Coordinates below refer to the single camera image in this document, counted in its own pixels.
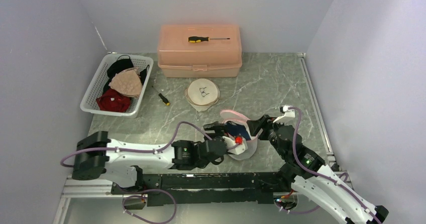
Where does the red bra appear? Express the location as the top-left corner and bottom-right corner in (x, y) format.
(96, 89), (131, 113)

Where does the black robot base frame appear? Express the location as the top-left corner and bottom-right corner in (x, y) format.
(111, 172), (294, 207)

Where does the pink plastic storage box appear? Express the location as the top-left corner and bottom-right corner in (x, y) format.
(157, 24), (242, 78)

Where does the white plastic basket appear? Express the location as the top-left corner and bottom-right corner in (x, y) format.
(80, 53), (154, 119)

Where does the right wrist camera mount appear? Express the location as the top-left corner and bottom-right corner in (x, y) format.
(273, 105), (295, 124)

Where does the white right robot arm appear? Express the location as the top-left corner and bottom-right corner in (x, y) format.
(247, 115), (389, 223)

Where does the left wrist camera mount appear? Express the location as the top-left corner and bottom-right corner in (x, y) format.
(223, 136), (248, 155)

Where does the white mesh bag red zipper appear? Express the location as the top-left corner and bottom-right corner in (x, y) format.
(220, 109), (258, 161)

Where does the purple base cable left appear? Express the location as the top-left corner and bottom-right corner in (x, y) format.
(122, 188), (178, 224)

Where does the beige mesh laundry bag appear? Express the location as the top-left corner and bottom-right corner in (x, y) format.
(184, 78), (220, 112)

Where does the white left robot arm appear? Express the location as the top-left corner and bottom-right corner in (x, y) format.
(70, 131), (238, 194)

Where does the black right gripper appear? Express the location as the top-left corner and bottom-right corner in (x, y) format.
(247, 114), (288, 160)

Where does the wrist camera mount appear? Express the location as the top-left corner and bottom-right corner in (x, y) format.
(223, 136), (248, 155)
(273, 105), (295, 124)

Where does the small yellow black screwdriver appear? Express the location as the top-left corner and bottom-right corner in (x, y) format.
(151, 85), (170, 106)

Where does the beige lace bra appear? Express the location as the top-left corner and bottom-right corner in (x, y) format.
(109, 67), (143, 98)

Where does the black bra in basket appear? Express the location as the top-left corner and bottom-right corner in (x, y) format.
(103, 55), (150, 93)

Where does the navy blue bra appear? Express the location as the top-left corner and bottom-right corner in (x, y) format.
(225, 121), (251, 141)

